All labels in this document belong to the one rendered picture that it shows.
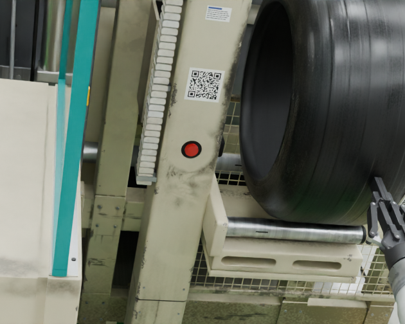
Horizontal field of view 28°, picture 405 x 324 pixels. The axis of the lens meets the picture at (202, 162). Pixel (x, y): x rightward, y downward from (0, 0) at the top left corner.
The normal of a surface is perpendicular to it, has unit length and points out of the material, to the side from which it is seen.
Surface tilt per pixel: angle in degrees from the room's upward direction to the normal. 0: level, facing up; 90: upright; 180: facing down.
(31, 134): 0
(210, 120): 90
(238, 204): 0
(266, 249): 0
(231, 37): 90
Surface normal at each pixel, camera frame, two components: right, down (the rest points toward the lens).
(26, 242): 0.18, -0.84
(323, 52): -0.50, -0.20
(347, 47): 0.22, -0.24
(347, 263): 0.14, 0.53
